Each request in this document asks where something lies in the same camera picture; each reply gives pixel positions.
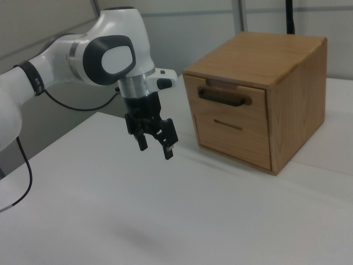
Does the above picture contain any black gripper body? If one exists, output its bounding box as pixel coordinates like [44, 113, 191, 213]
[122, 92, 167, 134]

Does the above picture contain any black velcro cable strap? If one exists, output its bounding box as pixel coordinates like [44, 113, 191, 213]
[14, 61, 46, 97]

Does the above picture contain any wooden drawer with black handle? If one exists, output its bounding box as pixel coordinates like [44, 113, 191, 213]
[183, 74, 270, 134]

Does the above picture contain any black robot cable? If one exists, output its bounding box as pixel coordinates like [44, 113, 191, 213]
[0, 87, 121, 213]

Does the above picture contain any grey partition post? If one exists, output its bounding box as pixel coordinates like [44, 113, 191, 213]
[236, 0, 246, 31]

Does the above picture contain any wooden two-drawer cabinet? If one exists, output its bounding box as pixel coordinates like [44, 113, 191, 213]
[183, 31, 328, 177]

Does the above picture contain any black pole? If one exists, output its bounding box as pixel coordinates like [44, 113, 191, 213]
[285, 0, 297, 35]

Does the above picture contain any black drawer handle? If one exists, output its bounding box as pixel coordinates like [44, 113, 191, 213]
[197, 86, 246, 107]

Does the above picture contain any wooden drawer with slot pull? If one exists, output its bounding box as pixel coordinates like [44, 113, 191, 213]
[194, 112, 273, 171]

